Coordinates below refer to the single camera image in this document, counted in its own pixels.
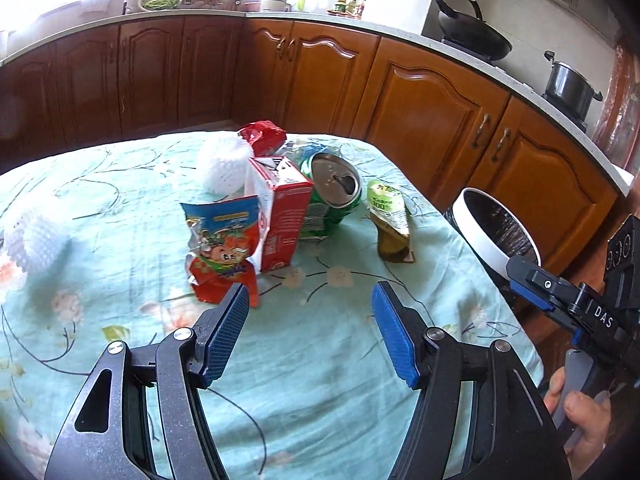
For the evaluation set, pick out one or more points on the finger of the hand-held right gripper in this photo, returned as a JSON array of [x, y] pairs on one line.
[[540, 280]]

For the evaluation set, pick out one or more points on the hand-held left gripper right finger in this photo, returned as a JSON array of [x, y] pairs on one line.
[[395, 340]]

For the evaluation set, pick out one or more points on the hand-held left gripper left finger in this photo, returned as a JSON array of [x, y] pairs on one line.
[[227, 332]]

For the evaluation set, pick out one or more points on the white rimmed bin with black bag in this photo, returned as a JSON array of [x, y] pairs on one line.
[[480, 240]]

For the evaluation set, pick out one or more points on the cartoon printed snack packet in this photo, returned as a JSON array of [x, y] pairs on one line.
[[220, 250]]

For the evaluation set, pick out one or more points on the red milk carton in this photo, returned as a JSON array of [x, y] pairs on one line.
[[287, 220]]

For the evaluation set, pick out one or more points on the green label drink pouch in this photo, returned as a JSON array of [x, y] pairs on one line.
[[387, 205]]

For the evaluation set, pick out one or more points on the crushed green drink can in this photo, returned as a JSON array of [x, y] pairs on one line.
[[320, 215]]

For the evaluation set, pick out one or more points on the white foam fruit net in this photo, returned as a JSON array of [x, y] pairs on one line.
[[37, 240], [220, 165]]

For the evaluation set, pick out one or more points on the clear plastic wrapper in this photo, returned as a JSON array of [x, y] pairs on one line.
[[300, 151]]

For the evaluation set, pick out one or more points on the red snack wrapper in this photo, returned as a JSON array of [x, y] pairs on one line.
[[265, 137]]

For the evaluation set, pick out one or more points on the person's right hand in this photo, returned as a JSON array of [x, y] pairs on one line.
[[590, 420]]

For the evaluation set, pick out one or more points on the floral light green tablecloth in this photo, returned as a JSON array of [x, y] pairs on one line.
[[325, 385]]

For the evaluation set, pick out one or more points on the black gas stove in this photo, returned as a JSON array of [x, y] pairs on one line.
[[560, 110]]

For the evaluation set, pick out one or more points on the steel cooking pot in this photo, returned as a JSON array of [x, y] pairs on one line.
[[567, 85]]

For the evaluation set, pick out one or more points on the wooden base cabinets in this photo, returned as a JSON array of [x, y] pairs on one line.
[[425, 110]]

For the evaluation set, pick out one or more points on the black wok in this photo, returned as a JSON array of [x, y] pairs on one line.
[[475, 35]]

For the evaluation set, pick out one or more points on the white speckled countertop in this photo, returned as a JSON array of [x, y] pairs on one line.
[[400, 32]]

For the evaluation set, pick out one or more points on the group of condiment jars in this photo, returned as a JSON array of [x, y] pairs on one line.
[[350, 6]]

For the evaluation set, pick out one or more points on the white rice cooker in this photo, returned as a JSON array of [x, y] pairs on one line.
[[275, 1]]

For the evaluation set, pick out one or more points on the pink cloth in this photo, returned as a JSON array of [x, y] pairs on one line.
[[96, 5]]

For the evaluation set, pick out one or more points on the wooden door frame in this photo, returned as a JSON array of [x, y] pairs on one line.
[[622, 110]]

